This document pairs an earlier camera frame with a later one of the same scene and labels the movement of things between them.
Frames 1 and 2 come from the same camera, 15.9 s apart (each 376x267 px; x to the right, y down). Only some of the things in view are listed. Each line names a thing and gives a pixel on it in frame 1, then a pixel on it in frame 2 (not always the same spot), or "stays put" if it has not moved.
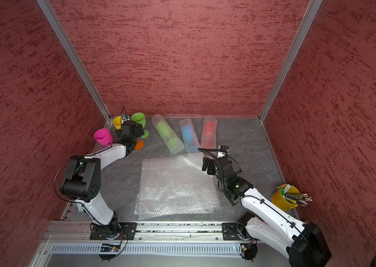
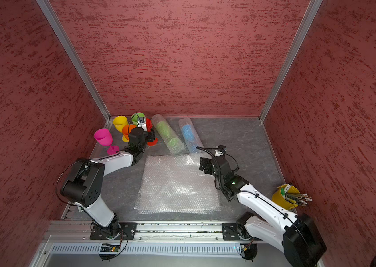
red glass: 208,136 -> 149,127
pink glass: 103,137 stays put
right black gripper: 206,162 stays put
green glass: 169,137 stays put
